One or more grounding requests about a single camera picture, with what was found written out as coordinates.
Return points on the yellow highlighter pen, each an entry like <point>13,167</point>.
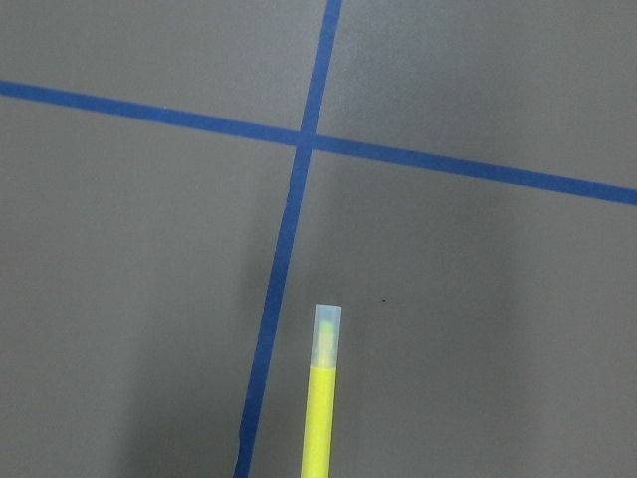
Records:
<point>321,392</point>

